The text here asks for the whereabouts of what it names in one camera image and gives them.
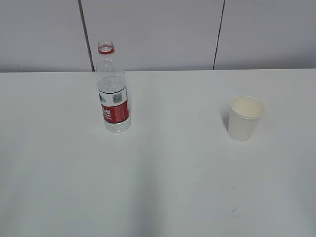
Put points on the clear red-label water bottle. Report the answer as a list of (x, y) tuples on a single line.
[(112, 89)]

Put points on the white paper cup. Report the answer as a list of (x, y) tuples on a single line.
[(242, 124), (247, 107)]

